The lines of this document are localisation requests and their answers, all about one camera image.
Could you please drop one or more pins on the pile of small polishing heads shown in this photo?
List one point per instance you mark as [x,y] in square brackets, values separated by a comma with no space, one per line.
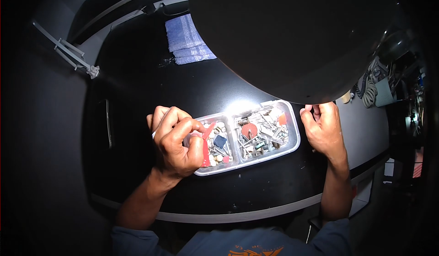
[219,155]

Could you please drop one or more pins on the person's body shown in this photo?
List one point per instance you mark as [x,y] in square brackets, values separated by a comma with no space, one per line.
[240,242]

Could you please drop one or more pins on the person's left fingers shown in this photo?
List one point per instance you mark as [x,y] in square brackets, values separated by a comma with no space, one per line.
[158,119]

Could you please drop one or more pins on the person's left thumb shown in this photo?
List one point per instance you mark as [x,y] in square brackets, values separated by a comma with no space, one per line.
[198,151]

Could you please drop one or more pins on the clear two-compartment plastic box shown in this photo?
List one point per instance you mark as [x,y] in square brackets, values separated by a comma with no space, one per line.
[260,160]

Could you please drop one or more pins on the person's left hand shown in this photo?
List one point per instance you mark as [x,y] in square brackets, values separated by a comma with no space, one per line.
[173,153]

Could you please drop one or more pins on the person's left index finger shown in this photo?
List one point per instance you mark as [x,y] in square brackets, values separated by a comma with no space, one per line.
[191,121]

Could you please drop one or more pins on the red round grinding disc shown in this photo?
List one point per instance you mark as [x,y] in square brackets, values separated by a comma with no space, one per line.
[249,130]

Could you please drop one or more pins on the black lamp shade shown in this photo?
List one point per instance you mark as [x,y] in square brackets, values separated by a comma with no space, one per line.
[291,36]

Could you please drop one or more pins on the dark blue square pad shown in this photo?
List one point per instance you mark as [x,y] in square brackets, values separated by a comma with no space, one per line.
[220,141]

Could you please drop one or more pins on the person's right index finger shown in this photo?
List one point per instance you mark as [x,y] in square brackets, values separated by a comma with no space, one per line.
[316,109]

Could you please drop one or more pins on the pile of metal rotary bits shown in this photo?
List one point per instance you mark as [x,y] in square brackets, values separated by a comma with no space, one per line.
[265,137]

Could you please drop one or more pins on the person's right thumb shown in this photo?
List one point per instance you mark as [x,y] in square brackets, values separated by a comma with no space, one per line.
[306,119]

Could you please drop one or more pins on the orange square piece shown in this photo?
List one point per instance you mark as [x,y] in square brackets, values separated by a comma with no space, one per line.
[282,119]

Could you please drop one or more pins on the folded blue cloth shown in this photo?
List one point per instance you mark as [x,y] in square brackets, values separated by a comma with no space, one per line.
[187,40]

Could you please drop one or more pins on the person's right hand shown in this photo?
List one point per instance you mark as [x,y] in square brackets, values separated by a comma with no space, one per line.
[324,132]

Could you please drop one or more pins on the red plastic strip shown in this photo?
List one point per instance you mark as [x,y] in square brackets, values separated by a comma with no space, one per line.
[206,153]

